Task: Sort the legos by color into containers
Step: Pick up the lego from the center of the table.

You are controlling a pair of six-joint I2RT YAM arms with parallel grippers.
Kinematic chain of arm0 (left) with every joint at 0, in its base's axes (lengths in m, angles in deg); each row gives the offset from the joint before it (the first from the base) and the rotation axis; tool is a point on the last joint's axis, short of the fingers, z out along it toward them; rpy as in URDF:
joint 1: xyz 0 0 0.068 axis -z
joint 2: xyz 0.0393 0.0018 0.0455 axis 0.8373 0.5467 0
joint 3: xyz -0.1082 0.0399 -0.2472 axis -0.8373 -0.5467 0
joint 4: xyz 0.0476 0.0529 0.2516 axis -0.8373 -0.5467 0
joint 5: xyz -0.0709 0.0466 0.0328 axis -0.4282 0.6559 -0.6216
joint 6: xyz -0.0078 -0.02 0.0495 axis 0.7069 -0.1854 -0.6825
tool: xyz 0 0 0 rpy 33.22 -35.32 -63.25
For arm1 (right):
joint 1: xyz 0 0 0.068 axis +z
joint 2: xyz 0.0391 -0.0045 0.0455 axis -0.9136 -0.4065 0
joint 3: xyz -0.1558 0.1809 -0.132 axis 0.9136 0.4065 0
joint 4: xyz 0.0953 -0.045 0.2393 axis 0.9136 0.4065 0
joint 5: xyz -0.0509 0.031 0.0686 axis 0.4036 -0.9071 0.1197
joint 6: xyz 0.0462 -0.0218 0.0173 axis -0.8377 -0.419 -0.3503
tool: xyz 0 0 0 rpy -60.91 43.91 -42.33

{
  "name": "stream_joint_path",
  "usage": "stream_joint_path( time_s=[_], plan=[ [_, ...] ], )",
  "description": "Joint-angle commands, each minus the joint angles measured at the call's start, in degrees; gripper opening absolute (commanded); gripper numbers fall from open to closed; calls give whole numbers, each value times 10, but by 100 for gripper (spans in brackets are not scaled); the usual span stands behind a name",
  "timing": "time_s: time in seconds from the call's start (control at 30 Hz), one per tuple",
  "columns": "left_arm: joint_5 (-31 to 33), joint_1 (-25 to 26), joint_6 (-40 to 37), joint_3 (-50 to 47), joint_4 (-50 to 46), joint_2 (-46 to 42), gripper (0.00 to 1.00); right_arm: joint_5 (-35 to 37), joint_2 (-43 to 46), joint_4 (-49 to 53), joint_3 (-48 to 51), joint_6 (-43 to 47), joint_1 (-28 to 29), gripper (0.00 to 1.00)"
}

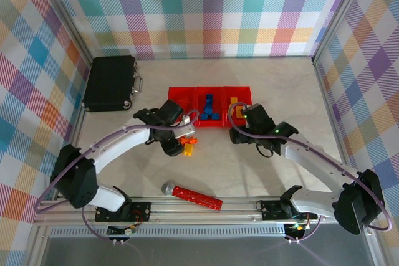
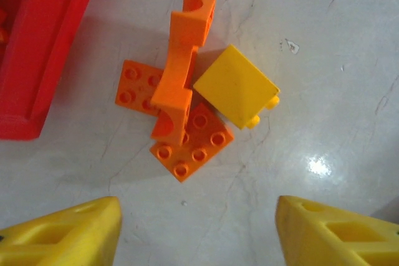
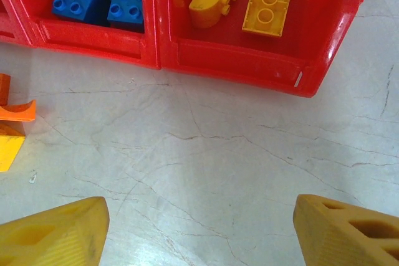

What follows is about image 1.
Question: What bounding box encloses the red plastic bin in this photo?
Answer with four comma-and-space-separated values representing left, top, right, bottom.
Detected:
167, 86, 198, 128
193, 85, 226, 129
223, 85, 253, 128

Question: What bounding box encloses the black briefcase with silver latches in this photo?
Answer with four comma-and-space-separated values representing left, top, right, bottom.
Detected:
81, 55, 145, 113

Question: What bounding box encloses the red glitter toy microphone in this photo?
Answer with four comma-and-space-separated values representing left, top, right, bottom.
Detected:
161, 180, 224, 211

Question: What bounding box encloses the small controller board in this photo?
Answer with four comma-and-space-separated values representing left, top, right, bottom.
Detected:
107, 224, 138, 237
285, 222, 308, 239

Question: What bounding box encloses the perforated metal strip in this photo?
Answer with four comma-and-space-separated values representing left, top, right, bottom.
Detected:
49, 227, 287, 237

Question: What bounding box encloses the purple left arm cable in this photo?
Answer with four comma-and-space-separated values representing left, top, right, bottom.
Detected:
34, 108, 200, 242

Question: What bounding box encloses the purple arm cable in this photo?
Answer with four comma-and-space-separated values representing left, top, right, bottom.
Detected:
227, 102, 393, 244
34, 108, 200, 242

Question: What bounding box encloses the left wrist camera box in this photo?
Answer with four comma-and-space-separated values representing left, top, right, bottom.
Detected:
181, 116, 197, 136

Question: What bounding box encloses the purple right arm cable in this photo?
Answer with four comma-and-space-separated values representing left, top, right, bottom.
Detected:
227, 102, 393, 244

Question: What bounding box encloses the aluminium side rail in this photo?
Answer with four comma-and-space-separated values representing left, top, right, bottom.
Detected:
312, 56, 355, 186
55, 59, 96, 201

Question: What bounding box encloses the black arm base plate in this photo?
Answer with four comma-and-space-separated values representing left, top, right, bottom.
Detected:
260, 199, 319, 221
95, 201, 153, 223

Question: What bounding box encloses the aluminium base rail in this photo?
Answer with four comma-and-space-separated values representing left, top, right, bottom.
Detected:
33, 196, 378, 226

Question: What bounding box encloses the aluminium corner post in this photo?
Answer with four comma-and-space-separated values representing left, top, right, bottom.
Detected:
311, 0, 372, 65
39, 0, 96, 61

